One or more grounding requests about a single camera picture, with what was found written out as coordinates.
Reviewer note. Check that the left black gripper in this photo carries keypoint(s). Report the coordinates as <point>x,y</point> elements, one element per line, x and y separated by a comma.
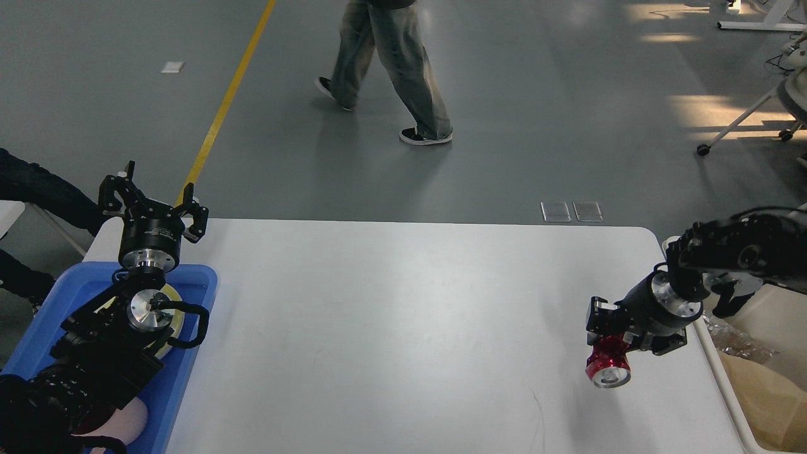
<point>150,242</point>

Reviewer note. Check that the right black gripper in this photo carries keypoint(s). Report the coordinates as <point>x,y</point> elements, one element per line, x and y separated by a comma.
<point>652,316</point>

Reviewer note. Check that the red shiny wrapper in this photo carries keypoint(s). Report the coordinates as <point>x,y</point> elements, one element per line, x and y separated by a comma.
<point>607,367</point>

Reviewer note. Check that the aluminium foil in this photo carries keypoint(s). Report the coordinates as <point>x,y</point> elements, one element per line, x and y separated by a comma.
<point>735,342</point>

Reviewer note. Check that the yellow plastic plate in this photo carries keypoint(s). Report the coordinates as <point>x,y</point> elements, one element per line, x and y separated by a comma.
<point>143,323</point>

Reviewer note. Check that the brown paper bag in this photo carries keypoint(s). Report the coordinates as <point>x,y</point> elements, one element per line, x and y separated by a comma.
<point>773,406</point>

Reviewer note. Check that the pink mug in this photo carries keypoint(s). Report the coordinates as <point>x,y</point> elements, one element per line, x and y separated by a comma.
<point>107,420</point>

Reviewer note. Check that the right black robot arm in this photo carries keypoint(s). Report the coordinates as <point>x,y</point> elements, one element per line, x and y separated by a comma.
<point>731,258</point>

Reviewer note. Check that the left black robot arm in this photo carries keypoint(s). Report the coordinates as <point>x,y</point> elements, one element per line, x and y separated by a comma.
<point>108,353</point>

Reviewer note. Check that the clear floor plate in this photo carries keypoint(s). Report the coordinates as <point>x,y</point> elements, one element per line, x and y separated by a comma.
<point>588,211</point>
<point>555,212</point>

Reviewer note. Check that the dark clothed person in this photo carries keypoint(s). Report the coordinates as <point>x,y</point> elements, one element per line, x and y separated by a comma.
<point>31,183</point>

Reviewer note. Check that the white floor marker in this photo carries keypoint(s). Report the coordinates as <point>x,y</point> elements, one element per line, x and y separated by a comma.
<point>172,67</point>

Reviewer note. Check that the beige waste bin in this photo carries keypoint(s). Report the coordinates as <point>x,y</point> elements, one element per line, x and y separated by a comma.
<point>776,316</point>

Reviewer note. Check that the walking person in jeans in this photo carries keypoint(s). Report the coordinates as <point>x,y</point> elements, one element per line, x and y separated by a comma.
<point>391,30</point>

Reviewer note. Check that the white desk frame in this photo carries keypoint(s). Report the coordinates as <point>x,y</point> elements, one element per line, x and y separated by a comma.
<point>772,22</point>

